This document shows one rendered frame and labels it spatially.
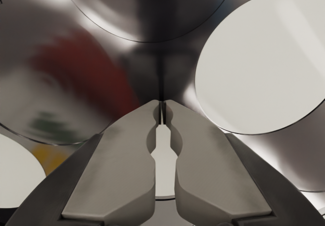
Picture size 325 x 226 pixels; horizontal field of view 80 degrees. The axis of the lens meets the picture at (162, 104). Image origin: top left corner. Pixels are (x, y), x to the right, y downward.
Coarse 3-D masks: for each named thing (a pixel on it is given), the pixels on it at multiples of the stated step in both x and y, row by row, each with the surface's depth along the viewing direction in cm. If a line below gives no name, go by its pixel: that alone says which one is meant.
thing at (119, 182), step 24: (120, 120) 10; (144, 120) 10; (120, 144) 8; (144, 144) 8; (96, 168) 7; (120, 168) 7; (144, 168) 7; (96, 192) 6; (120, 192) 6; (144, 192) 6; (72, 216) 6; (96, 216) 6; (120, 216) 6; (144, 216) 7
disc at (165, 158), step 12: (156, 132) 15; (168, 132) 15; (156, 144) 16; (168, 144) 16; (156, 156) 16; (168, 156) 16; (156, 168) 17; (168, 168) 17; (156, 180) 18; (168, 180) 18; (156, 192) 19; (168, 192) 19
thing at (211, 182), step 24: (168, 120) 12; (192, 120) 10; (192, 144) 8; (216, 144) 8; (192, 168) 7; (216, 168) 7; (240, 168) 7; (192, 192) 6; (216, 192) 6; (240, 192) 6; (192, 216) 7; (216, 216) 6; (240, 216) 6
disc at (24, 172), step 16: (0, 144) 16; (16, 144) 16; (0, 160) 16; (16, 160) 16; (32, 160) 16; (0, 176) 17; (16, 176) 17; (32, 176) 17; (0, 192) 18; (16, 192) 18
